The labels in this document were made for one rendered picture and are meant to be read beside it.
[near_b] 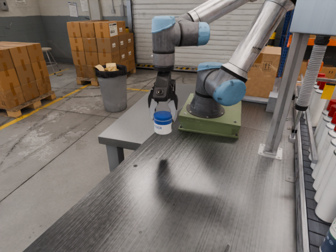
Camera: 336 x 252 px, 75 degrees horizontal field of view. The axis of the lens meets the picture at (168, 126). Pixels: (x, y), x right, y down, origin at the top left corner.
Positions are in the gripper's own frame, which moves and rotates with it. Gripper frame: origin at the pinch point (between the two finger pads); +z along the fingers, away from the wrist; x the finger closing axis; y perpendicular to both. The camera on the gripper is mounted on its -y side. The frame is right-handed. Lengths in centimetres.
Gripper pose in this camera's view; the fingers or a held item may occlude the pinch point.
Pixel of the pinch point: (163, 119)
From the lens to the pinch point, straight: 83.9
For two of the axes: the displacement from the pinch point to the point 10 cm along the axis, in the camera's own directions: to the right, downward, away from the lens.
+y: 1.9, -4.6, 8.7
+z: 0.0, 8.8, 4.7
